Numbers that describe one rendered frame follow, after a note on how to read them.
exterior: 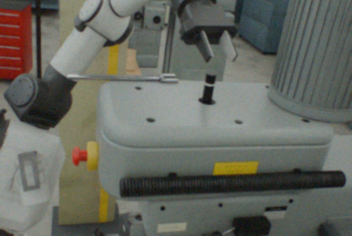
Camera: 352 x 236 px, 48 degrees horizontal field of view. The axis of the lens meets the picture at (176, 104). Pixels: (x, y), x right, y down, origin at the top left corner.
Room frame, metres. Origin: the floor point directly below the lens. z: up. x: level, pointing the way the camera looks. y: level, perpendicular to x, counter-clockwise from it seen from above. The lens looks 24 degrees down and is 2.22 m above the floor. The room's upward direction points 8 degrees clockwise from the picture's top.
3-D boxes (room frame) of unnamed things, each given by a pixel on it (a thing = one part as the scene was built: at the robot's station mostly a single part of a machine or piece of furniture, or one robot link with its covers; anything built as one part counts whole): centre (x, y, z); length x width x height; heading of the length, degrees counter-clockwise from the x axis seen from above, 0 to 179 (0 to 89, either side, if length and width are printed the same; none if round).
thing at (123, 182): (0.63, -0.14, 1.79); 0.45 x 0.04 x 0.04; 107
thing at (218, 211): (0.77, -0.10, 1.68); 0.34 x 0.24 x 0.10; 107
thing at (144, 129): (0.76, -0.08, 1.81); 0.47 x 0.26 x 0.16; 107
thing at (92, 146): (0.69, 0.16, 1.76); 0.06 x 0.02 x 0.06; 17
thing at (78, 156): (0.69, 0.18, 1.76); 0.04 x 0.03 x 0.04; 17
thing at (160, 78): (0.81, 0.12, 1.89); 0.24 x 0.04 x 0.01; 109
